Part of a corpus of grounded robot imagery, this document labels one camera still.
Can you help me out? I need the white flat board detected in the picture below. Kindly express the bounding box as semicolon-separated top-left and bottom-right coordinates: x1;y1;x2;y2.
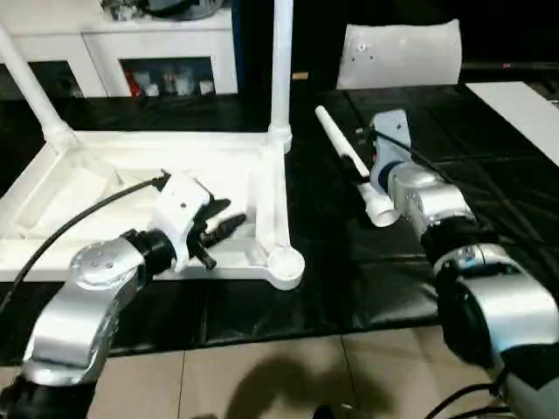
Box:
465;80;559;168

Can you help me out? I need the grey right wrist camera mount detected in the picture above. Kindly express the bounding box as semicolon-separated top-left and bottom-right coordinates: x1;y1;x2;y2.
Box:
369;108;414;194

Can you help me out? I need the white plastic seat panel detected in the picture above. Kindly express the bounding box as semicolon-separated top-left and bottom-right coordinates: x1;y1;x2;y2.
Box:
335;19;463;91

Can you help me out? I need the white cabinet with glass doors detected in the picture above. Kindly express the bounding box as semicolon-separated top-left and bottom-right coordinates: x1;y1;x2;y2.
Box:
0;0;239;100

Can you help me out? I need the black rod with red mark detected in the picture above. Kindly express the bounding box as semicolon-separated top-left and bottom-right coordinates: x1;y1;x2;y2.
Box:
461;60;559;73

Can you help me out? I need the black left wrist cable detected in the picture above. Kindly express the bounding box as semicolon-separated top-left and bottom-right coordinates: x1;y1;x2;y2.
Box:
0;172;171;306

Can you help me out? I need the dark helmet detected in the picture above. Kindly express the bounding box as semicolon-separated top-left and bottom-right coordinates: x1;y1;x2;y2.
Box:
148;0;219;21

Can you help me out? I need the black cabinet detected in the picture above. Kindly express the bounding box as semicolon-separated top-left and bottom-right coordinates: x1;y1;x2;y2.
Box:
238;0;350;95

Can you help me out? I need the white plastic table leg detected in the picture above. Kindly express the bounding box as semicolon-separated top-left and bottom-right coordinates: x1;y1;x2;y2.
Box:
267;0;294;141
314;105;399;229
0;24;73;150

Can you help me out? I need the white plastic table top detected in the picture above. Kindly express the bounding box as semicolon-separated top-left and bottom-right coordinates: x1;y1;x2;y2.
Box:
0;128;306;292

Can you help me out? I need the black table mat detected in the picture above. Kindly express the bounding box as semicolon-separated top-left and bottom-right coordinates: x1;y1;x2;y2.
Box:
0;82;559;363

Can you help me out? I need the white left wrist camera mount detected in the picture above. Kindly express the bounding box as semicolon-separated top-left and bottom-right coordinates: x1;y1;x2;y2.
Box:
150;172;211;275

